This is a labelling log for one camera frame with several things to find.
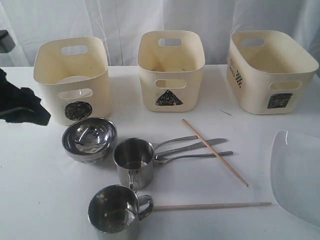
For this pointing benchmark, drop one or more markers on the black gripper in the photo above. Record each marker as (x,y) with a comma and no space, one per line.
(20,105)

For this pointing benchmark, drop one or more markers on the stainless steel bowl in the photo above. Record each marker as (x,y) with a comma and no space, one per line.
(91,140)

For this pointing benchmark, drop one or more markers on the steel fork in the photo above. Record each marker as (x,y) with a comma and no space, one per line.
(185,138)
(162,158)

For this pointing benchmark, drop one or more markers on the wooden chopstick diagonal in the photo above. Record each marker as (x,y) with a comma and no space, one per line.
(220,157)

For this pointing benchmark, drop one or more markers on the wooden chopstick horizontal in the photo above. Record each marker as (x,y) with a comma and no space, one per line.
(210,206)

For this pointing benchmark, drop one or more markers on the cream bin with circle mark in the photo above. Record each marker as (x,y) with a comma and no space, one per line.
(79,56)

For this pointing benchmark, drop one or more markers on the cream bin with triangle mark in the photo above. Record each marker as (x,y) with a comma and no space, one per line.
(171,65)

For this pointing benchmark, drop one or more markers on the steel table knife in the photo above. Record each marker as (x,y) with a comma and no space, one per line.
(194,146)

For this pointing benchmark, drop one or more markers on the cream bin with square mark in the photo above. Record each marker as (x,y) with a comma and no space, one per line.
(268,71)

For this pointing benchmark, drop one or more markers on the white square plate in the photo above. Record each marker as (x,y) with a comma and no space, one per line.
(295,174)

